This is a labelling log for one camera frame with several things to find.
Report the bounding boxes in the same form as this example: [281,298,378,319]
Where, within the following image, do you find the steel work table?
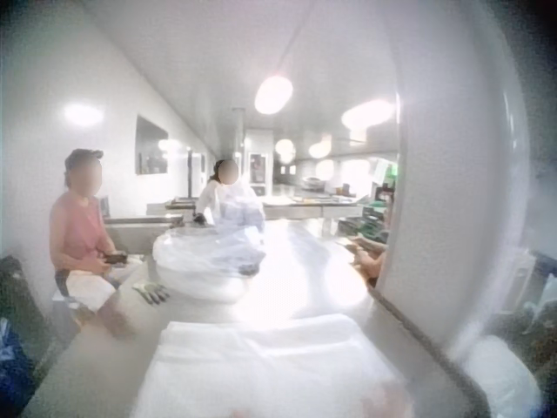
[145,194,365,221]
[103,213,186,255]

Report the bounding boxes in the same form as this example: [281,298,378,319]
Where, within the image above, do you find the large clear plastic bag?
[151,190,267,302]

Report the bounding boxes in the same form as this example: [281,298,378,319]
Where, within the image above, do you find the stack of green crates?
[338,185,395,243]

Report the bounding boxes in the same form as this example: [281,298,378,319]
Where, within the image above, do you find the grey work gloves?
[131,281,171,305]

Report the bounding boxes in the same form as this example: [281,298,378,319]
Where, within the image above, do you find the white folded cloth stack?
[132,316,408,418]

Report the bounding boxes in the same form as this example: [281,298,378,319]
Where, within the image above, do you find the white pillar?
[376,25,530,349]

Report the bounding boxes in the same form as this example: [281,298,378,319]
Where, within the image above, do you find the white plastic bag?
[461,334,543,418]

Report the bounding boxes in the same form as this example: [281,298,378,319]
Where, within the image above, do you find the blue bag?
[0,317,36,415]

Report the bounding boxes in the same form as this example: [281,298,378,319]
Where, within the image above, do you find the wall window panel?
[135,114,170,176]

